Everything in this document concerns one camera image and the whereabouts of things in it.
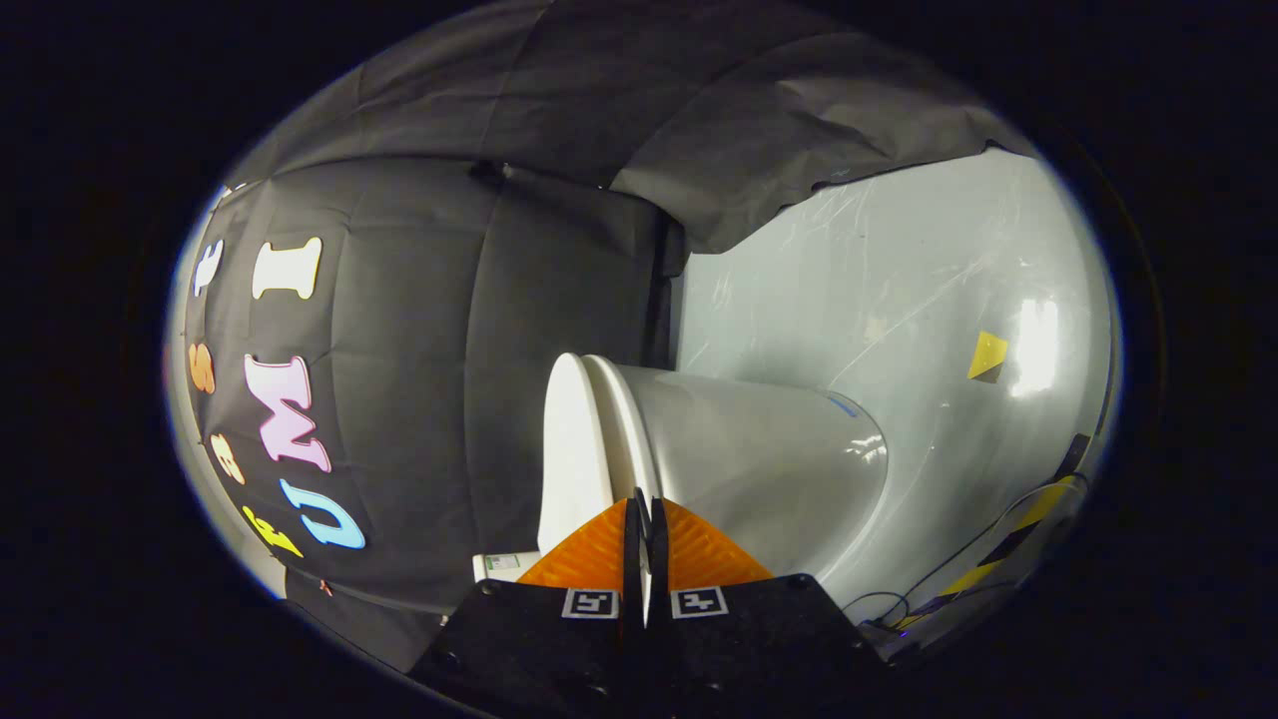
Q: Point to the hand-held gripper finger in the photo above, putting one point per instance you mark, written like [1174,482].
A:
[657,559]
[632,559]

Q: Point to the small white box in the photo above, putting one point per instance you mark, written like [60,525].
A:
[504,567]

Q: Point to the black backdrop cloth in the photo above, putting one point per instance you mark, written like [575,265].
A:
[429,350]

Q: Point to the black yellow hazard tape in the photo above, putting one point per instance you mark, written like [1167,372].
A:
[1008,544]

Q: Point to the yellow floor tape piece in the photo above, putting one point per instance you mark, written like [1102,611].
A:
[986,353]

